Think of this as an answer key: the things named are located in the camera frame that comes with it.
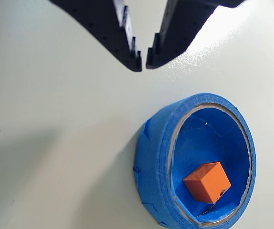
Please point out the blue tape roll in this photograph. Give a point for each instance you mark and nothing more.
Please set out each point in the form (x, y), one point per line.
(160, 143)

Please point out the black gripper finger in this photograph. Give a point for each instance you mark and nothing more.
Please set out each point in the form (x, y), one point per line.
(103, 26)
(179, 28)

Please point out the orange cube block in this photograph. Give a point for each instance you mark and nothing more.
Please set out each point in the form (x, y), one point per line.
(208, 183)

